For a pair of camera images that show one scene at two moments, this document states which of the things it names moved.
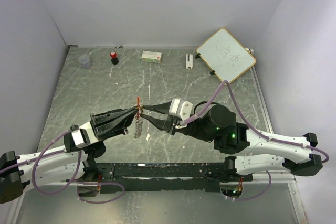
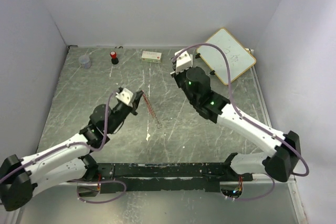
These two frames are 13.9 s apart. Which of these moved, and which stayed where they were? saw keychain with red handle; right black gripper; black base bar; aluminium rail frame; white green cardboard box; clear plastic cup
Moved: right black gripper; saw keychain with red handle
Stayed: clear plastic cup; aluminium rail frame; white green cardboard box; black base bar
